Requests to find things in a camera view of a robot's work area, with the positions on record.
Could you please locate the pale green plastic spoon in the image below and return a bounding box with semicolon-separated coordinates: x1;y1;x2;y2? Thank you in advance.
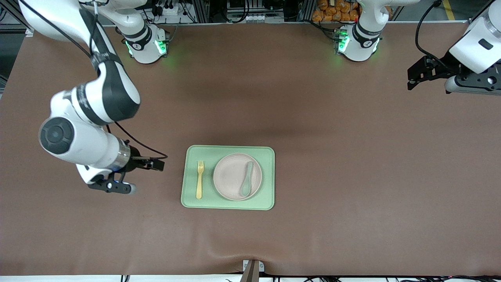
240;161;254;197

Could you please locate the aluminium frame post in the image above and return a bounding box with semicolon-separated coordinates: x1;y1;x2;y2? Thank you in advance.
194;0;210;23
299;0;314;22

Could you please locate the yellow plastic fork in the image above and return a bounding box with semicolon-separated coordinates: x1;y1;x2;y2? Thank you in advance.
196;160;205;199

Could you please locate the white terminal block row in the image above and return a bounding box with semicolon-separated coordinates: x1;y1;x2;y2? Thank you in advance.
231;14;263;23

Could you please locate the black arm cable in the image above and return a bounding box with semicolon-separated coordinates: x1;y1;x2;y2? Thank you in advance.
18;0;169;159
415;0;445;65

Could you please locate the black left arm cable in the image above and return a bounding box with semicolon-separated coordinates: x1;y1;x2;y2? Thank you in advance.
415;0;445;65

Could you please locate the white power strip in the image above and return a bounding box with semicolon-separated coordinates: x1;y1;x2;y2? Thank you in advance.
156;3;185;17

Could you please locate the beige round plate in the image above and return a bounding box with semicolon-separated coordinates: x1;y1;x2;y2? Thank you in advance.
213;153;263;201

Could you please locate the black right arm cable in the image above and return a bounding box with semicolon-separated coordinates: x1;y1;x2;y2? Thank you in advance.
18;0;169;159

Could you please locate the brown table mat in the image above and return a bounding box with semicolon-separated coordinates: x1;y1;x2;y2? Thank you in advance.
0;22;501;277

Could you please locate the light green rectangular tray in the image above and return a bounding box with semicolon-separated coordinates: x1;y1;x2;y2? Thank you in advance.
180;145;276;211

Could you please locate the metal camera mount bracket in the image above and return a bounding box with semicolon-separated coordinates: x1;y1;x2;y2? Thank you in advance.
242;259;265;282

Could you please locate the orange packaged food pile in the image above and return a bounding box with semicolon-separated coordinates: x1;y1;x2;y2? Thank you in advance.
312;0;360;22

